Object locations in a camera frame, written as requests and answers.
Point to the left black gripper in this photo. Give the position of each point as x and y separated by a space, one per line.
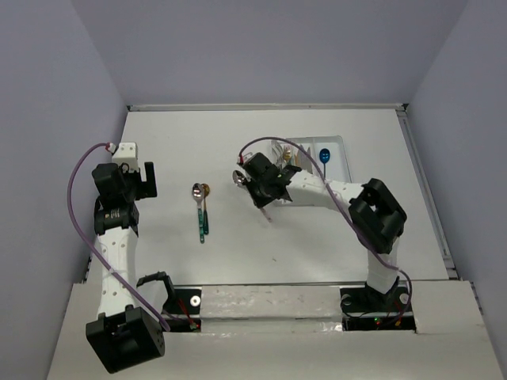
145 189

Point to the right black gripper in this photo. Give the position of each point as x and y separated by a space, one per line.
261 201

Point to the pink handled spoon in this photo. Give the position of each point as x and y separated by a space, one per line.
241 182

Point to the teal handled spoon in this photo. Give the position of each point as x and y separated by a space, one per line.
198 196

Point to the gold fork green handle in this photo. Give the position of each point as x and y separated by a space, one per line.
287 155

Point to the gold spoon teal handle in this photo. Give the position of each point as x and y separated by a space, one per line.
207 191

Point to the blue metallic spoon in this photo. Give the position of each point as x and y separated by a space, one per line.
324 157

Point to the pink handled fork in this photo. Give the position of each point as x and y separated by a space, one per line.
278 152

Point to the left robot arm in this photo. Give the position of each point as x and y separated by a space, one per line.
128 330

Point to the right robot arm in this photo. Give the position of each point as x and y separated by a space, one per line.
370 209

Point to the white compartment tray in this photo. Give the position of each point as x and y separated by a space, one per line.
337 169

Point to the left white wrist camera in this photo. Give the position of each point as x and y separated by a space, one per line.
127 153

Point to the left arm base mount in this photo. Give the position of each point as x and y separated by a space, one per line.
180 310

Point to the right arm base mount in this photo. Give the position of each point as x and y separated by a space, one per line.
364 310

